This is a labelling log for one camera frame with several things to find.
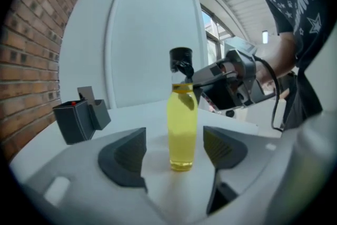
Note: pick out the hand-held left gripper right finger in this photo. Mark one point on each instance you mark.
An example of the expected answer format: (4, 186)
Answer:
(229, 150)

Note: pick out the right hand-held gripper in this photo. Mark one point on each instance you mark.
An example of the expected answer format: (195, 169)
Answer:
(245, 73)

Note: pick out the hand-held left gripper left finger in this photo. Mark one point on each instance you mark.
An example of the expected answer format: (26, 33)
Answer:
(123, 158)

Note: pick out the yellow oil bottle black cap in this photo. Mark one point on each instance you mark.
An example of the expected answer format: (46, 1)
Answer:
(182, 126)

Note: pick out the person's right forearm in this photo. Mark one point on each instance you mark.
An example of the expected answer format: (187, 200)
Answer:
(279, 58)

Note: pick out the black framed window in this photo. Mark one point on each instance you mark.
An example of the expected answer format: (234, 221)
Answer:
(216, 39)

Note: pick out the black box with raised lid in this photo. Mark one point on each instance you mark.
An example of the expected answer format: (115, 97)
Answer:
(101, 116)

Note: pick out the black square open box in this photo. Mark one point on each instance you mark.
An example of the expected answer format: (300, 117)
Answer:
(75, 123)

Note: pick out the small ceiling light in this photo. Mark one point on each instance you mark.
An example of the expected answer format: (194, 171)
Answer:
(265, 37)

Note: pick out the white vertical wall pipe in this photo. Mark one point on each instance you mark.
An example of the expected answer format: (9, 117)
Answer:
(116, 34)

